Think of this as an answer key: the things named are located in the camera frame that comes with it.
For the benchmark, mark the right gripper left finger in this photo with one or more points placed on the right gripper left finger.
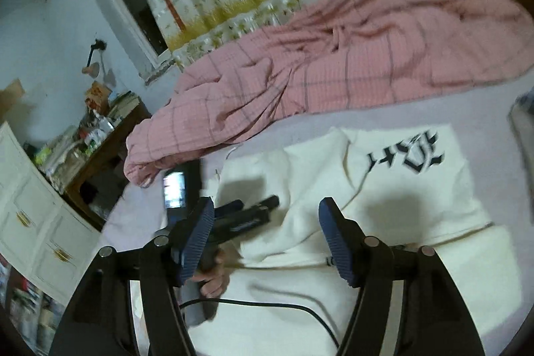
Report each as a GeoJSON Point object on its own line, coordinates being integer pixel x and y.
{"type": "Point", "coordinates": [98, 319]}

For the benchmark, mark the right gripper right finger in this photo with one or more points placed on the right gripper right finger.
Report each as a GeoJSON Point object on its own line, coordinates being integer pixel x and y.
{"type": "Point", "coordinates": [434, 319]}

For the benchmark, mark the cream printed hoodie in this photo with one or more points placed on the cream printed hoodie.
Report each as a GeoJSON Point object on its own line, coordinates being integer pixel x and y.
{"type": "Point", "coordinates": [408, 187]}

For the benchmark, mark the person's left hand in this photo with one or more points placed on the person's left hand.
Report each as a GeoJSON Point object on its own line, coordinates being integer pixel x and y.
{"type": "Point", "coordinates": [215, 280]}

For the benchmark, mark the dark wooden desk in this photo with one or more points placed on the dark wooden desk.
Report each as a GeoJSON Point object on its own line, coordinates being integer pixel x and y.
{"type": "Point", "coordinates": [96, 187]}

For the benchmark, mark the orange cardboard box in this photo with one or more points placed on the orange cardboard box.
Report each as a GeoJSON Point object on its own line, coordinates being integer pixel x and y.
{"type": "Point", "coordinates": [96, 97]}

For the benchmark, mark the desk clutter pile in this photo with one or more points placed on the desk clutter pile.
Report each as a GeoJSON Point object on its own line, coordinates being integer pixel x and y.
{"type": "Point", "coordinates": [63, 158]}

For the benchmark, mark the pink floral bed sheet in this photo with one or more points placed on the pink floral bed sheet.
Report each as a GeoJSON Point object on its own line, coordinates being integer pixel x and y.
{"type": "Point", "coordinates": [480, 120]}

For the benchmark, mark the pink plaid quilt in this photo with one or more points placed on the pink plaid quilt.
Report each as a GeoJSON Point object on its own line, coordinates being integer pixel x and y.
{"type": "Point", "coordinates": [330, 56]}

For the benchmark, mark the white cabinet with gold handles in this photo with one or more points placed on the white cabinet with gold handles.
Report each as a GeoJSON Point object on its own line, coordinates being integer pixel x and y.
{"type": "Point", "coordinates": [41, 236]}

